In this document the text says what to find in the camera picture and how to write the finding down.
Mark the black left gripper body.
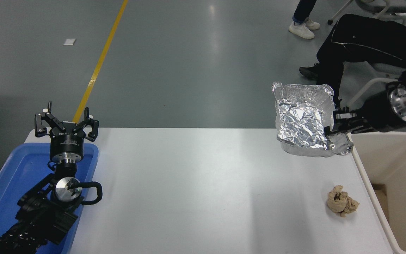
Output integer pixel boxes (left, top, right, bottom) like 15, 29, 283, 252
50, 122, 85, 164

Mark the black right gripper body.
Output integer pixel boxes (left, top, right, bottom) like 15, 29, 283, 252
360, 91, 406, 133

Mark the silver foil tray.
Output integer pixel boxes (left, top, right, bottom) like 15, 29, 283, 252
272, 82, 354, 157

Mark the white chair with casters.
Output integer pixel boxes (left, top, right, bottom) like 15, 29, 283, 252
346, 63, 406, 106

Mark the blue plastic tray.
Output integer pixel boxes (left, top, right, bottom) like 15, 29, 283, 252
0, 143, 99, 254

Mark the large pale plastic bin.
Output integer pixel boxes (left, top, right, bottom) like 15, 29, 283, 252
350, 131, 406, 254

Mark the seated person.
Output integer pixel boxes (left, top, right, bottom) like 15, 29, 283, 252
299, 14, 406, 106

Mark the crumpled tan paper ball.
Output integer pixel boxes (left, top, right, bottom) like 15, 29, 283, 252
327, 185, 359, 217

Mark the standing person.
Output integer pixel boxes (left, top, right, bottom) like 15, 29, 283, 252
289, 0, 320, 39

